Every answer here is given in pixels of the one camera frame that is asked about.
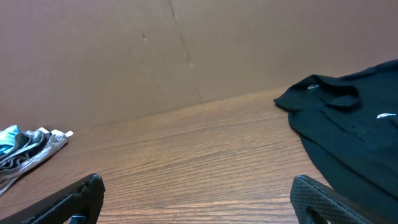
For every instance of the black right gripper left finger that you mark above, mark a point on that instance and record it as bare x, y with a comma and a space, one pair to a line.
80, 202

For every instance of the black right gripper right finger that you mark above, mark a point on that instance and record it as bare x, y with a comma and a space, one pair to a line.
315, 203

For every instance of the black polo shirt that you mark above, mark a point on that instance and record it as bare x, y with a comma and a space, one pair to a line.
348, 127

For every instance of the beige folded garment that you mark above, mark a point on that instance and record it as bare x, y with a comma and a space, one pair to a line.
56, 141

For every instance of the grey folded garment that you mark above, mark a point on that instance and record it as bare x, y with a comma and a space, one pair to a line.
26, 147

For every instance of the light blue printed t-shirt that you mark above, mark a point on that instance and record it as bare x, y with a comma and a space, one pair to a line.
7, 140

